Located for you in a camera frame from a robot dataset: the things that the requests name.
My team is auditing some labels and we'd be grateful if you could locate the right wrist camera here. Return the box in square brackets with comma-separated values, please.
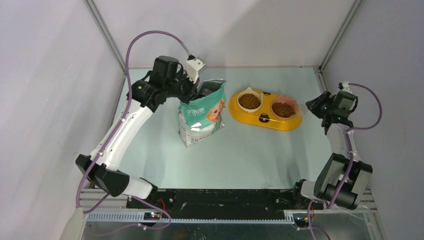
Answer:
[338, 81, 352, 94]

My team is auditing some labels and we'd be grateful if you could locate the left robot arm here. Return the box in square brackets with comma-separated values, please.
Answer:
[75, 55, 206, 208]

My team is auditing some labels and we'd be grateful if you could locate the pink ceramic bowl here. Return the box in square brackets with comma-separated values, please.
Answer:
[271, 102, 295, 118]

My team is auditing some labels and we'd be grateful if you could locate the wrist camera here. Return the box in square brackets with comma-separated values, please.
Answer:
[184, 57, 206, 84]
[338, 81, 352, 94]

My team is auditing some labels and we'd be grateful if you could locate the brown pet food kibble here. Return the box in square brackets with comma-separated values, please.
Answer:
[238, 93, 261, 110]

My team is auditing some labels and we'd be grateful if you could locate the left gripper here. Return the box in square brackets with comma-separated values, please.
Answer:
[164, 68, 200, 105]

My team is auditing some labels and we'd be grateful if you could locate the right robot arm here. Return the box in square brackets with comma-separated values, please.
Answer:
[290, 90, 373, 210]

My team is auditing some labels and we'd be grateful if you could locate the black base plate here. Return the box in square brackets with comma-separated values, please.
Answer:
[146, 188, 310, 221]

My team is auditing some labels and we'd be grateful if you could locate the clear plastic scoop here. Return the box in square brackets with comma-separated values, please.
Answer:
[273, 94, 304, 119]

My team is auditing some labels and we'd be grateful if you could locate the yellow double bowl stand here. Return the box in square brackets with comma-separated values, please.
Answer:
[228, 89, 303, 131]

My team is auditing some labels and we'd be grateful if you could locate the cream ceramic bowl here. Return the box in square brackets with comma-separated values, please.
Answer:
[236, 87, 264, 113]

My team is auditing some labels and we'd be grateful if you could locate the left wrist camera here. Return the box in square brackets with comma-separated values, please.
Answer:
[184, 57, 206, 84]

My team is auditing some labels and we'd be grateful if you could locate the green pet food bag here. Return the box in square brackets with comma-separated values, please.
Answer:
[178, 79, 227, 148]

